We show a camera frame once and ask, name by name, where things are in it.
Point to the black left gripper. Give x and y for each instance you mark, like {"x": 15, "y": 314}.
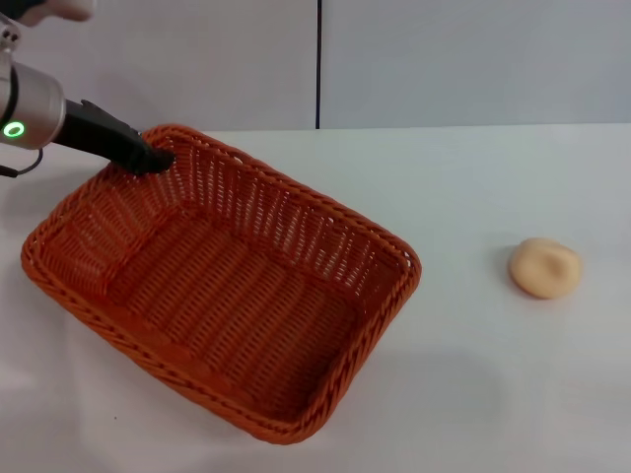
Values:
{"x": 96, "y": 130}

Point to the orange woven rectangular basket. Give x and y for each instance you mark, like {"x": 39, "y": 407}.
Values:
{"x": 231, "y": 300}

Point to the round beige bread bun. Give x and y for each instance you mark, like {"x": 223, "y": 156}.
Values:
{"x": 542, "y": 270}

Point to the black vertical wall panel strip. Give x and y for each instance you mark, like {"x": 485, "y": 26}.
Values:
{"x": 319, "y": 64}

